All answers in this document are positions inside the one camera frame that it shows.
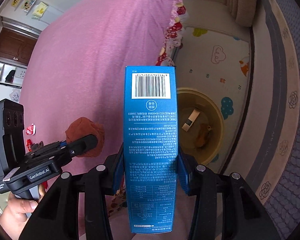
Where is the brown knitted sock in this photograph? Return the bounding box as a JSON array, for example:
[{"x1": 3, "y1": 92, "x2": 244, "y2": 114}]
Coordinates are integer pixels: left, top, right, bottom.
[{"x1": 65, "y1": 116, "x2": 106, "y2": 158}]

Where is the blue nasal spray box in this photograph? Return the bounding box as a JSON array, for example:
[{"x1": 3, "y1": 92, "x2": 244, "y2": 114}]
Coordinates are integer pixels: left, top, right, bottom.
[{"x1": 123, "y1": 66, "x2": 178, "y2": 226}]

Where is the yellow plastic trash bin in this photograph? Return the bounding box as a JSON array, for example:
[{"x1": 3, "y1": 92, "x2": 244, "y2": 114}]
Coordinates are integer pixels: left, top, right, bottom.
[{"x1": 177, "y1": 88, "x2": 224, "y2": 165}]

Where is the person's left hand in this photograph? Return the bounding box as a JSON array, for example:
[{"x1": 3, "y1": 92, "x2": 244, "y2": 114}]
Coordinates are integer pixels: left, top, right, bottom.
[{"x1": 0, "y1": 184, "x2": 46, "y2": 239}]

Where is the red snack wrapper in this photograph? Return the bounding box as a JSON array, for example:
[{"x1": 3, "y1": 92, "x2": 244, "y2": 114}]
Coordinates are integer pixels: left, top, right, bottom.
[{"x1": 26, "y1": 139, "x2": 44, "y2": 152}]

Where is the small red wrapper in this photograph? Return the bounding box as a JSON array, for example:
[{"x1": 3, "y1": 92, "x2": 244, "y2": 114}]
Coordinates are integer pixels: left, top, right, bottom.
[{"x1": 26, "y1": 124, "x2": 36, "y2": 135}]

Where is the brown sock in bin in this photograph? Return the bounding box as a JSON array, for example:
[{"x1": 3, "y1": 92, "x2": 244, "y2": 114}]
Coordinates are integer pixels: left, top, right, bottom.
[{"x1": 195, "y1": 124, "x2": 212, "y2": 148}]

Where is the gold box in bin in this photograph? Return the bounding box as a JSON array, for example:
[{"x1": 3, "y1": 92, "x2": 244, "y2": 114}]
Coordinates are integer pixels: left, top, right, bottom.
[{"x1": 182, "y1": 109, "x2": 200, "y2": 132}]

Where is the pink bed sheet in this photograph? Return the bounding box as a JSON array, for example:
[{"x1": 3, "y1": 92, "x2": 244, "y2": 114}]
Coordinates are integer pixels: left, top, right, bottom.
[{"x1": 20, "y1": 0, "x2": 173, "y2": 174}]

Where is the grey patterned rug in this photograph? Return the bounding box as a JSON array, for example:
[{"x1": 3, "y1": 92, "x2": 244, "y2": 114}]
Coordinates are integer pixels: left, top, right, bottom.
[{"x1": 244, "y1": 0, "x2": 300, "y2": 239}]

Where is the brown wooden door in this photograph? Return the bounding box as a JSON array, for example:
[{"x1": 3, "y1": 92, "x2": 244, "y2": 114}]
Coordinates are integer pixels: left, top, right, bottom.
[{"x1": 0, "y1": 28, "x2": 37, "y2": 66}]

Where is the cartoon foam play mat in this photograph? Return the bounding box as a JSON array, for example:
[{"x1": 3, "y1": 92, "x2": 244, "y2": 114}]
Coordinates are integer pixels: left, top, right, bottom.
[{"x1": 175, "y1": 26, "x2": 251, "y2": 172}]

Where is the red floral bed skirt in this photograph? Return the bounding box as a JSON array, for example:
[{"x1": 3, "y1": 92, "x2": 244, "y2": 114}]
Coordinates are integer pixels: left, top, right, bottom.
[{"x1": 107, "y1": 0, "x2": 189, "y2": 217}]

